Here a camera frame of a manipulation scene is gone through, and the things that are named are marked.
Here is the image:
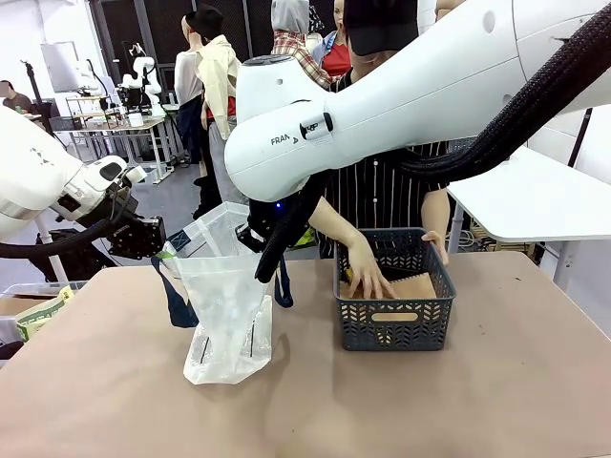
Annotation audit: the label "person in black striped shirt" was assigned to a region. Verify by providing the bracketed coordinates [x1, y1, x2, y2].
[315, 47, 451, 260]

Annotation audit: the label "seated person in dark shirt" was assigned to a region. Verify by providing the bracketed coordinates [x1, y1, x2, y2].
[0, 79, 35, 115]

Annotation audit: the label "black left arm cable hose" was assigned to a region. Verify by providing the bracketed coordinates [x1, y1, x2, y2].
[0, 176, 140, 260]

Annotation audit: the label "black tripod stand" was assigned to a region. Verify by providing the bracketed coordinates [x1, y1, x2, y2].
[20, 58, 54, 135]

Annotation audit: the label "clear plastic storage bin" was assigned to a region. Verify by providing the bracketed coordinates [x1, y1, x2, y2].
[0, 280, 88, 306]

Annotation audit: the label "white side table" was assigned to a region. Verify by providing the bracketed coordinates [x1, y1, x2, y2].
[446, 144, 611, 243]

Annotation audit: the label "wooden background desk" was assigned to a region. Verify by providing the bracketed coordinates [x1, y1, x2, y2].
[49, 115, 179, 186]

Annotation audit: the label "grey whiteboard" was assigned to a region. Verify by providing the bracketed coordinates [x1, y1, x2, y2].
[39, 41, 81, 94]

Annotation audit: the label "green printed paper bag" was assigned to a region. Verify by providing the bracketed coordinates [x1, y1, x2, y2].
[15, 284, 76, 344]

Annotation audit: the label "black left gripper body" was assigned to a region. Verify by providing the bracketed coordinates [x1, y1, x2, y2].
[107, 213, 169, 262]

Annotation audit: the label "person's right hand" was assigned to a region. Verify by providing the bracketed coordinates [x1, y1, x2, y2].
[341, 232, 398, 301]

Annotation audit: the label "dark grey plastic basket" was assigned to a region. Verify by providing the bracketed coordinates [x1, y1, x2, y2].
[332, 227, 457, 353]

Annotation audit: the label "person's right forearm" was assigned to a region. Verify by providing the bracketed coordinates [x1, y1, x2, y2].
[308, 196, 365, 249]

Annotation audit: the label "mannequin in plaid hoodie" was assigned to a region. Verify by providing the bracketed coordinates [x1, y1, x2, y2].
[269, 0, 336, 91]

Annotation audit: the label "clear plastic bag navy handles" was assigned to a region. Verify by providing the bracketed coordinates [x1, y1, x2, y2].
[151, 200, 295, 386]

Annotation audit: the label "person's left hand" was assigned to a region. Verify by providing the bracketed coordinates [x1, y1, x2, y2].
[421, 230, 451, 266]

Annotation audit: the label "mannequin in red shirt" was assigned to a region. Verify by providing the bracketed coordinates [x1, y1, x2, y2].
[310, 0, 355, 78]

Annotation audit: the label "person's left forearm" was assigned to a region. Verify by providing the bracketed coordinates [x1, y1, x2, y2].
[421, 186, 453, 235]

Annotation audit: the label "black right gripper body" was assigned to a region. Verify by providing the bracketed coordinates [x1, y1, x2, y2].
[246, 198, 288, 243]

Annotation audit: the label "mannequin in cream jacket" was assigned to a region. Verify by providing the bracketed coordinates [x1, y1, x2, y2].
[173, 3, 243, 219]

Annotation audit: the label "brown paper package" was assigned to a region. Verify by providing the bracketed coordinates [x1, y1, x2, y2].
[339, 272, 438, 302]

